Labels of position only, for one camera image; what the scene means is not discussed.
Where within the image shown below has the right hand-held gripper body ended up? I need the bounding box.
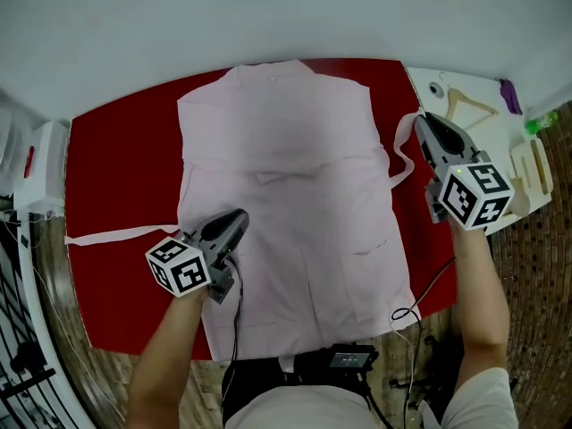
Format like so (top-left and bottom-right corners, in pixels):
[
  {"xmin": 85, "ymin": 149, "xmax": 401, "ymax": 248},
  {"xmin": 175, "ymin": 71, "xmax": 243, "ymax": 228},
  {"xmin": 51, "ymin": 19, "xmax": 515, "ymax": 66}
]
[{"xmin": 413, "ymin": 112, "xmax": 515, "ymax": 232}]

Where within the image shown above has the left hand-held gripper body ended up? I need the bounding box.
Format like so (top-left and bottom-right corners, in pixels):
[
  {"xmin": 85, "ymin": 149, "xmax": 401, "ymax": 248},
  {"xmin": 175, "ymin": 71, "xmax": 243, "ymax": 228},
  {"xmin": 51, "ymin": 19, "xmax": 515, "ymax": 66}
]
[{"xmin": 145, "ymin": 208, "xmax": 250, "ymax": 306}]

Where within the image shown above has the pink robe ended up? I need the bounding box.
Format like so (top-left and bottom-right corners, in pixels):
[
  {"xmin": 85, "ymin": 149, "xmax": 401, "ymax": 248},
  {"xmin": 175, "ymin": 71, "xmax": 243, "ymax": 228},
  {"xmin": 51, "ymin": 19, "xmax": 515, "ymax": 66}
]
[{"xmin": 176, "ymin": 59, "xmax": 416, "ymax": 361}]

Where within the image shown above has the person's right forearm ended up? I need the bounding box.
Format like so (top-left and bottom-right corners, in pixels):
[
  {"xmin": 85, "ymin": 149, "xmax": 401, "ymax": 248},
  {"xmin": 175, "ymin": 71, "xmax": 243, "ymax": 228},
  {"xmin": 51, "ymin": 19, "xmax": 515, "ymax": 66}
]
[{"xmin": 449, "ymin": 221, "xmax": 510, "ymax": 374}]

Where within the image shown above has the person's left forearm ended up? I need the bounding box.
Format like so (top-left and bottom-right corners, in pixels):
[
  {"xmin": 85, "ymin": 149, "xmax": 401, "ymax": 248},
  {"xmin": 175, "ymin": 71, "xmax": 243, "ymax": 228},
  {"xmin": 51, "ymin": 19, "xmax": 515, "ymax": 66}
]
[{"xmin": 128, "ymin": 288, "xmax": 211, "ymax": 429}]

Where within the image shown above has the white side table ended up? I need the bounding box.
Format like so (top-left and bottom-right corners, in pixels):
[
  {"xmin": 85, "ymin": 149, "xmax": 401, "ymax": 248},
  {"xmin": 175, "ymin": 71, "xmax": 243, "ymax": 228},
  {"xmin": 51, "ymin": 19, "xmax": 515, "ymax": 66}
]
[{"xmin": 405, "ymin": 66, "xmax": 556, "ymax": 237}]

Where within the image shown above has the green plastic bottle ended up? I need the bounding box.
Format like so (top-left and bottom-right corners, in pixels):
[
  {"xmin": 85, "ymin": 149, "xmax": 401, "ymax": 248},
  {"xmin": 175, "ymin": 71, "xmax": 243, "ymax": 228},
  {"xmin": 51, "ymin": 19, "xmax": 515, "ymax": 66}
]
[{"xmin": 525, "ymin": 112, "xmax": 559, "ymax": 135}]

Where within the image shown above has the wooden clothes hanger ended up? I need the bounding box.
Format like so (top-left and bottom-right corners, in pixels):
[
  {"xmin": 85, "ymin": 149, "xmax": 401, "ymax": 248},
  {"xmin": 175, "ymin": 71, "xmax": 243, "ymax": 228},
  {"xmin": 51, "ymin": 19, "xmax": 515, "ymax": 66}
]
[{"xmin": 437, "ymin": 72, "xmax": 501, "ymax": 130}]

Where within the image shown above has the purple cloth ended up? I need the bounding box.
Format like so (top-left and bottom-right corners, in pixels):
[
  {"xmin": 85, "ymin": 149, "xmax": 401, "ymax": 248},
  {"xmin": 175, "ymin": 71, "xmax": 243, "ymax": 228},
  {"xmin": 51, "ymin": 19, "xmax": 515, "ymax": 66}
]
[{"xmin": 499, "ymin": 78, "xmax": 524, "ymax": 116}]

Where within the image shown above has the red tablecloth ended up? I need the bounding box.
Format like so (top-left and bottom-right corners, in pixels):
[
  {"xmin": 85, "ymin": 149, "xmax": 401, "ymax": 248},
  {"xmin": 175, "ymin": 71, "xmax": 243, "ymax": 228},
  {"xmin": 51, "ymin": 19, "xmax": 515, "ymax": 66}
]
[{"xmin": 64, "ymin": 57, "xmax": 460, "ymax": 361}]

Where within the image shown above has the white water dispenser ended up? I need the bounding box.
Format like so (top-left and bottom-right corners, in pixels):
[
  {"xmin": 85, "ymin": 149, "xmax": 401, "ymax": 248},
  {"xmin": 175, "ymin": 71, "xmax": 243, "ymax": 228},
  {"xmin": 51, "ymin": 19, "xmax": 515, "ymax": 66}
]
[{"xmin": 13, "ymin": 121, "xmax": 71, "ymax": 216}]

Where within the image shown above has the black metal railing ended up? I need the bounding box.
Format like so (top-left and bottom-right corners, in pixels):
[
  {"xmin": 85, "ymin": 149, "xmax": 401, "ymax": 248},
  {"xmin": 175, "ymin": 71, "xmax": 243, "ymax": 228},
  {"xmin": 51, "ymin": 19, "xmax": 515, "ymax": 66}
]
[{"xmin": 0, "ymin": 221, "xmax": 97, "ymax": 429}]

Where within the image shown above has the person's white shirt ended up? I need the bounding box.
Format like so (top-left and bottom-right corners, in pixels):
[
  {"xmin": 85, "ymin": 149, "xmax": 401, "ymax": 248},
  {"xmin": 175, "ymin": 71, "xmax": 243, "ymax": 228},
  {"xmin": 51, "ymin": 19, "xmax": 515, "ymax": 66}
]
[{"xmin": 223, "ymin": 366, "xmax": 519, "ymax": 429}]

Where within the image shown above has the black device with screen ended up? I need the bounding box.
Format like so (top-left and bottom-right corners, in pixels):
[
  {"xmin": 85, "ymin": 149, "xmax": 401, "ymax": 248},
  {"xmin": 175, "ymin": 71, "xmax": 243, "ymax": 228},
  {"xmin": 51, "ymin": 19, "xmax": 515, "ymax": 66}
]
[{"xmin": 329, "ymin": 345, "xmax": 379, "ymax": 371}]

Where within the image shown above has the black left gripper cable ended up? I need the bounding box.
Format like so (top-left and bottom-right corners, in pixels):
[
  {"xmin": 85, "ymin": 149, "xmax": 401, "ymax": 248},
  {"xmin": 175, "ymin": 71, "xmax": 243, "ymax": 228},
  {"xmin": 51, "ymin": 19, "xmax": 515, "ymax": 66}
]
[{"xmin": 221, "ymin": 257, "xmax": 245, "ymax": 409}]

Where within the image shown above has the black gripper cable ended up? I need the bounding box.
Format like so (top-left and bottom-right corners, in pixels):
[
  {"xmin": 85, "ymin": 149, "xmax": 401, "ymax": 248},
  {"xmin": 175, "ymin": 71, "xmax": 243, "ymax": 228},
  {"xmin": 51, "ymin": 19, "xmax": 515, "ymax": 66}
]
[
  {"xmin": 391, "ymin": 257, "xmax": 457, "ymax": 429},
  {"xmin": 221, "ymin": 257, "xmax": 245, "ymax": 409}
]

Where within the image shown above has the white floor cable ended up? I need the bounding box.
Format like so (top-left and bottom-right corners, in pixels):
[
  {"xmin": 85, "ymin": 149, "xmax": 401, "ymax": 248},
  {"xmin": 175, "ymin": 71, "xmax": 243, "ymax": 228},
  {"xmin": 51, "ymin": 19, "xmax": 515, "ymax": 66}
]
[{"xmin": 33, "ymin": 270, "xmax": 126, "ymax": 422}]

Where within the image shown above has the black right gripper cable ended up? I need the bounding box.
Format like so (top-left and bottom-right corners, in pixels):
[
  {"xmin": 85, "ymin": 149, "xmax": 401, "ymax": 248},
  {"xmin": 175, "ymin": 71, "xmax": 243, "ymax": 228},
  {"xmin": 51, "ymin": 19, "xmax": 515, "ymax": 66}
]
[{"xmin": 391, "ymin": 257, "xmax": 457, "ymax": 429}]

